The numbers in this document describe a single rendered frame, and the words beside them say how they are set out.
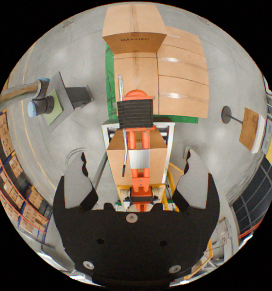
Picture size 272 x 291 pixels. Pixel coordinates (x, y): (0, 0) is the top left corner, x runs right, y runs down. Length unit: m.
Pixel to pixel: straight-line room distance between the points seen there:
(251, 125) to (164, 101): 1.44
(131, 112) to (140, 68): 0.78
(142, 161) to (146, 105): 0.16
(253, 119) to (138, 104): 1.71
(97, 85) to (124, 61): 0.74
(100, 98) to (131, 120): 1.37
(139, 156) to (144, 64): 0.86
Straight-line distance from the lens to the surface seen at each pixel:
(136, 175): 0.35
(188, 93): 1.08
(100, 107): 1.60
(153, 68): 1.00
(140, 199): 0.47
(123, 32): 0.72
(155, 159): 0.69
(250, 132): 1.80
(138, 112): 0.23
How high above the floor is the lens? 1.49
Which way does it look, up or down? 60 degrees down
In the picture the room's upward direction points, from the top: 179 degrees counter-clockwise
